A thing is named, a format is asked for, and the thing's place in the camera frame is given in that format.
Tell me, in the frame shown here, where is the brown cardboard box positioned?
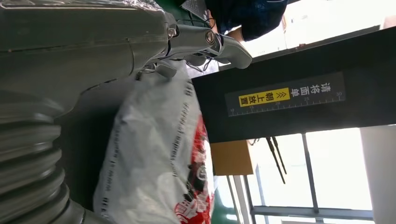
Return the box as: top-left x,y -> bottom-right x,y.
210,140 -> 255,176

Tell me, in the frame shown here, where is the grey red courier package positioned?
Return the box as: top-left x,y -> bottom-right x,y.
92,60 -> 216,224

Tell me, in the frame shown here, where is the person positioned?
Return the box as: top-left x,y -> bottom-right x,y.
204,0 -> 290,42

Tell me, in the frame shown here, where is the black inbound scanning machine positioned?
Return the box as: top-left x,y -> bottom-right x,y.
56,26 -> 396,214

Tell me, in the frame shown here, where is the yellow black ruler label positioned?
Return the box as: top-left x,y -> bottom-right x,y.
225,71 -> 347,118

